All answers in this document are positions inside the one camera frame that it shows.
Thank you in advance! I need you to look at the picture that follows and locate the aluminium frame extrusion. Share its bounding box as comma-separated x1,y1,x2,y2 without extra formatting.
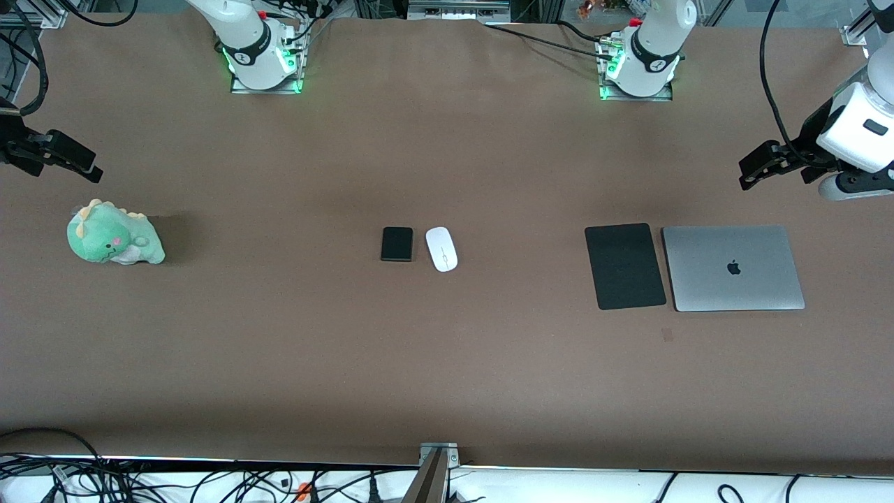
0,0,68,29
841,0,883,47

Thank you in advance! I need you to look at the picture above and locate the short black table cable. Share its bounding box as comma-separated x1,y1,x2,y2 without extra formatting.
557,20,605,41

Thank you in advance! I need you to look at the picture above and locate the green dinosaur plush toy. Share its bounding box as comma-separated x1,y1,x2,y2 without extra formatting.
66,199,166,265

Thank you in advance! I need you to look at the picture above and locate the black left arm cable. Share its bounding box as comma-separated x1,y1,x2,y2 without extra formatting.
760,0,814,165

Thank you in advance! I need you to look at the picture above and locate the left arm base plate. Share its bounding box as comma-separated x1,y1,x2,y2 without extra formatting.
599,38,675,103

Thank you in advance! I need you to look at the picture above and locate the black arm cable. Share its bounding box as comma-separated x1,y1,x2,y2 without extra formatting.
0,0,47,116
760,0,814,165

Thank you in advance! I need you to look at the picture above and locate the silver laptop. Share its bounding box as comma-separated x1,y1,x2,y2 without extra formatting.
662,225,806,312

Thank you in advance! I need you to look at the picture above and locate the big black cable loop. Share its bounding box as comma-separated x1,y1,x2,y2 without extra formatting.
0,428,107,503

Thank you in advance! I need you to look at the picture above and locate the long black table cable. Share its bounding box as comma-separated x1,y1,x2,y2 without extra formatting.
484,23,612,58

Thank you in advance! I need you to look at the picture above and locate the white computer mouse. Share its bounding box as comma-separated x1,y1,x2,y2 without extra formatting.
425,226,459,272

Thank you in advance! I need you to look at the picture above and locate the white lower shelf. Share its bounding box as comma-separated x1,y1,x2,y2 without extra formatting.
0,455,894,503

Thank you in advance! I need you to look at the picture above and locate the black mouse pad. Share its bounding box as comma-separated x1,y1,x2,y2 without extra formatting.
585,223,668,311

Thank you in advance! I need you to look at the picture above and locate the grey metal box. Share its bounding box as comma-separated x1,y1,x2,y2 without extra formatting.
407,0,511,22

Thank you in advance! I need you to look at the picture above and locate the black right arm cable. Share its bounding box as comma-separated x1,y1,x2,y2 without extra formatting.
0,0,47,116

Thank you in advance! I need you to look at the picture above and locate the metal table bracket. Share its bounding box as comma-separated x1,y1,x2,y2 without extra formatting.
419,442,460,469

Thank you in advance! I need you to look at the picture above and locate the black looped cable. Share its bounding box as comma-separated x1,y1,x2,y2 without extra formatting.
59,0,138,27

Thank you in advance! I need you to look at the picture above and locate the grey metal pole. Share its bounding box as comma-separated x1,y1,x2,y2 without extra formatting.
402,449,449,503

